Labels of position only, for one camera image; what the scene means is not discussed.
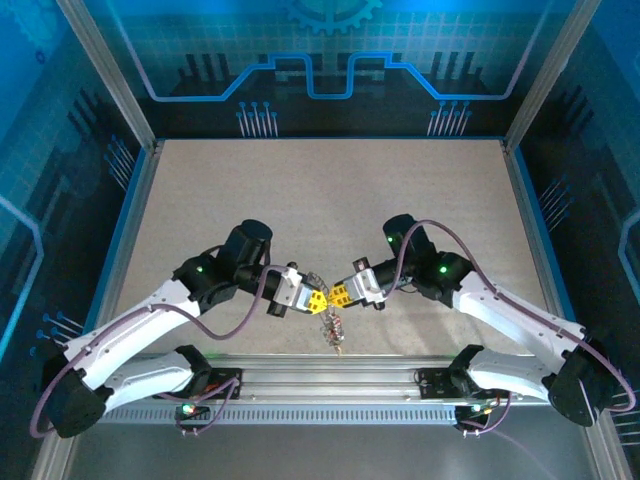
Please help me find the blue table edge strip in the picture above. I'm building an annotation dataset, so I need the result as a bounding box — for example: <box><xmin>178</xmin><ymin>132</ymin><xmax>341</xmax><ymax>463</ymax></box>
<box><xmin>82</xmin><ymin>144</ymin><xmax>152</xmax><ymax>346</ymax></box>
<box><xmin>514</xmin><ymin>144</ymin><xmax>581</xmax><ymax>331</ymax></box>

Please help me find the metal keyring chain with plate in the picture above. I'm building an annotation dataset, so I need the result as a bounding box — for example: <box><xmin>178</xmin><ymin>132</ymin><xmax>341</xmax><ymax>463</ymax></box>
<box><xmin>307</xmin><ymin>269</ymin><xmax>347</xmax><ymax>357</ymax></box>

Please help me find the blue gear-print acrylic panel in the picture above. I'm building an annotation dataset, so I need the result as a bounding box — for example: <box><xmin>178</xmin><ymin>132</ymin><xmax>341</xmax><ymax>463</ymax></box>
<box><xmin>82</xmin><ymin>0</ymin><xmax>576</xmax><ymax>140</ymax></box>

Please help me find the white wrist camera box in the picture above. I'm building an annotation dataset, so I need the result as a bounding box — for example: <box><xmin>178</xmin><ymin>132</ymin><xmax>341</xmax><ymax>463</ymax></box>
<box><xmin>272</xmin><ymin>267</ymin><xmax>305</xmax><ymax>307</ymax></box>
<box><xmin>343</xmin><ymin>267</ymin><xmax>385</xmax><ymax>307</ymax></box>

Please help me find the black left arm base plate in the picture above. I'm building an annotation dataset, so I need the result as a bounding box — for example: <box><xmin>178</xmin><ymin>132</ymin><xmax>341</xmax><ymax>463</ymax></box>
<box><xmin>212</xmin><ymin>367</ymin><xmax>245</xmax><ymax>401</ymax></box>

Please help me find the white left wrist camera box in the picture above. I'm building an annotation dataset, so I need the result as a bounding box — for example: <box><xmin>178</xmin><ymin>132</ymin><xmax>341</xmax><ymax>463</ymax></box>
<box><xmin>272</xmin><ymin>267</ymin><xmax>305</xmax><ymax>307</ymax></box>

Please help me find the small controller board with LEDs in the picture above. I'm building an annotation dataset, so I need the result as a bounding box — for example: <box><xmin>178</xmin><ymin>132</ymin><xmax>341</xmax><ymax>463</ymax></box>
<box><xmin>173</xmin><ymin>397</ymin><xmax>212</xmax><ymax>437</ymax></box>
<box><xmin>453</xmin><ymin>399</ymin><xmax>501</xmax><ymax>437</ymax></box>

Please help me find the slotted grey cable duct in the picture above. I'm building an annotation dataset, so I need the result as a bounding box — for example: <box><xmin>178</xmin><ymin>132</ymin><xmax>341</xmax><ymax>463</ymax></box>
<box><xmin>99</xmin><ymin>403</ymin><xmax>594</xmax><ymax>427</ymax></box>

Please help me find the aluminium frame post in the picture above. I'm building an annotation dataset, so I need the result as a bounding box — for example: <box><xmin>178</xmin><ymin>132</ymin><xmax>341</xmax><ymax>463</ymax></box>
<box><xmin>53</xmin><ymin>0</ymin><xmax>161</xmax><ymax>154</ymax></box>
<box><xmin>502</xmin><ymin>0</ymin><xmax>604</xmax><ymax>154</ymax></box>

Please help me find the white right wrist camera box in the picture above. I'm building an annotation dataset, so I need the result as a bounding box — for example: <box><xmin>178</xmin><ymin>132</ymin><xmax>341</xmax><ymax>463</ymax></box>
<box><xmin>343</xmin><ymin>267</ymin><xmax>385</xmax><ymax>307</ymax></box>

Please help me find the brushed metal plate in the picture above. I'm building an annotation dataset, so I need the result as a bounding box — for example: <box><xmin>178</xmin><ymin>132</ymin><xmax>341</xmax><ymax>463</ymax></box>
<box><xmin>64</xmin><ymin>422</ymin><xmax>601</xmax><ymax>480</ymax></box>

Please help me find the aluminium table edge rail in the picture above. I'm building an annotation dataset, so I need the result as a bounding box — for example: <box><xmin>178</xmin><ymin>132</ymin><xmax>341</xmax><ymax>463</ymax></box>
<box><xmin>102</xmin><ymin>140</ymin><xmax>165</xmax><ymax>326</ymax></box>
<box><xmin>501</xmin><ymin>140</ymin><xmax>569</xmax><ymax>326</ymax></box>

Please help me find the long aluminium base rail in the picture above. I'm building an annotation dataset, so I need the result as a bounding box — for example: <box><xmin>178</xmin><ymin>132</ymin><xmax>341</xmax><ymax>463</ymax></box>
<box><xmin>59</xmin><ymin>352</ymin><xmax>601</xmax><ymax>407</ymax></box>

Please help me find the blue circuit-print acrylic panel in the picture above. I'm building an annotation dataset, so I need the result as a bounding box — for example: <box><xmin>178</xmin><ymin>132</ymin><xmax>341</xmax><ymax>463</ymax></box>
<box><xmin>0</xmin><ymin>0</ymin><xmax>151</xmax><ymax>480</ymax></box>
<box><xmin>514</xmin><ymin>0</ymin><xmax>640</xmax><ymax>480</ymax></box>

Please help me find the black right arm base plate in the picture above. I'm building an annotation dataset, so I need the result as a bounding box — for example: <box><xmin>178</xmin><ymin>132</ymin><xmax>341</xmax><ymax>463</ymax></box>
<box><xmin>417</xmin><ymin>367</ymin><xmax>524</xmax><ymax>401</ymax></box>

